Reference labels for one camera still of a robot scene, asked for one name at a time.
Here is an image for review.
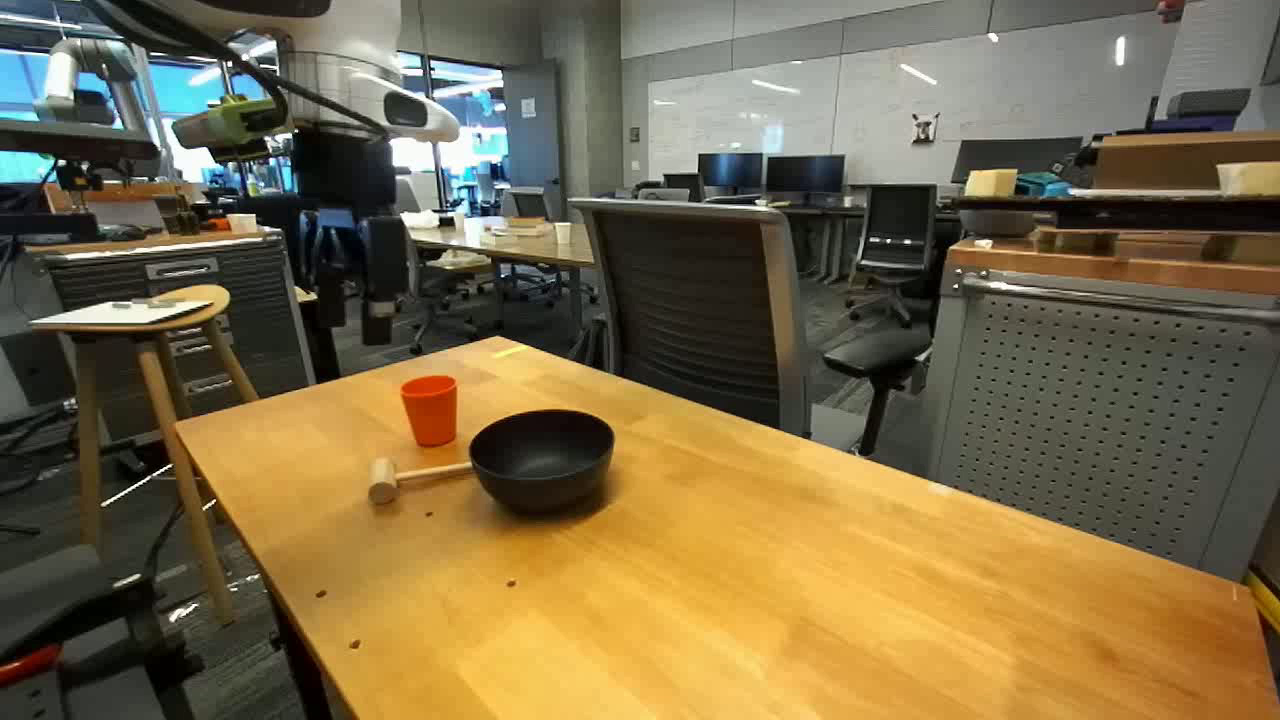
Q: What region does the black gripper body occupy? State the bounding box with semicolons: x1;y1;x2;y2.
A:
294;121;401;223

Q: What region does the orange plastic cup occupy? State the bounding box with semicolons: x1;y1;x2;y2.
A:
401;372;460;452

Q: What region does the black bowl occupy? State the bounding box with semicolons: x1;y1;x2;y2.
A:
470;410;619;520

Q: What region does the gray drawer cabinet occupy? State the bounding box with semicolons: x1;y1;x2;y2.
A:
24;227;320;439

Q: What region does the light wooden desk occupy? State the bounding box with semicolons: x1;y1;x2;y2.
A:
398;212;602;273

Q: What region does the wooden mallet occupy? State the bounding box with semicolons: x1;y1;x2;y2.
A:
366;452;481;512

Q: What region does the white board on stool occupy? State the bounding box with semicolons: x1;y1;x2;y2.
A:
31;292;215;338

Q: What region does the wooden round stool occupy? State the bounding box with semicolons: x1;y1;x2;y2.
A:
31;281;266;632

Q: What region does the gray mesh office chair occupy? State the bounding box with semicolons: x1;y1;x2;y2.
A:
573;195;817;439

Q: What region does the black computer monitor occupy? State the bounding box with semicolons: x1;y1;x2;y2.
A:
765;153;850;205
698;148;768;205

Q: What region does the black office chair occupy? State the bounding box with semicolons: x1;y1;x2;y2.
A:
817;180;939;462

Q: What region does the tan foam block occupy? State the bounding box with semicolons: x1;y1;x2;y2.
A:
961;166;1025;205
1212;161;1280;202

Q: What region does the gray perforated cabinet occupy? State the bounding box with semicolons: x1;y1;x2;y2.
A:
926;236;1280;584

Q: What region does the wooden box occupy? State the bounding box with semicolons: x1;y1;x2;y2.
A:
1091;127;1280;194

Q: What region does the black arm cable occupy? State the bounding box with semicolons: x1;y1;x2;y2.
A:
91;0;392;136

